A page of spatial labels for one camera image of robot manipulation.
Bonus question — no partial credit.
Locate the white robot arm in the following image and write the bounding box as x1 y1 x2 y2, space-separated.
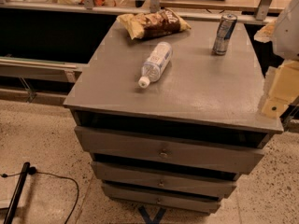
254 0 299 119

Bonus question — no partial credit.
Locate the black pole on floor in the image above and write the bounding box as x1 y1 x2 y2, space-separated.
4 162 30 224

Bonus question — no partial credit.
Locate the silver blue redbull can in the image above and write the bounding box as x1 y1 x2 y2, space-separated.
212 14 237 55

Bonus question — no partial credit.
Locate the metal counter rail frame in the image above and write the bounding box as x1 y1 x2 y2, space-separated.
0 0 291 24

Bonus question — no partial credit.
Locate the grey drawer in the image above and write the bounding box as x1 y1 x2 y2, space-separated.
102 183 221 214
92 161 236 199
75 126 263 174

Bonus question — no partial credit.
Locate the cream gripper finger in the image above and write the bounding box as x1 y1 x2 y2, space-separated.
253 21 276 43
260 60 299 119

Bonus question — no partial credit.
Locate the brown yellow chip bag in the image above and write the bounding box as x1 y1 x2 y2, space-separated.
117 8 191 39

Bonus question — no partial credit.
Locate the clear plastic water bottle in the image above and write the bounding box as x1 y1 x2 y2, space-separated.
138 42 173 89

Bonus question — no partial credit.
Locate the bottom grey drawer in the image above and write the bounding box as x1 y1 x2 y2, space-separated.
102 183 221 214

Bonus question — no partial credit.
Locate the grey drawer cabinet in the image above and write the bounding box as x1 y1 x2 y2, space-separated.
64 21 283 203

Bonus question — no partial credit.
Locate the middle grey drawer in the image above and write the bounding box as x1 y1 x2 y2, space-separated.
92 161 236 199

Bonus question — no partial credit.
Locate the top grey drawer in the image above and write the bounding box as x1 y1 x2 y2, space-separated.
75 126 263 174

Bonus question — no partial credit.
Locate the black floor cable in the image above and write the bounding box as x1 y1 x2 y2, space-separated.
0 166 80 224

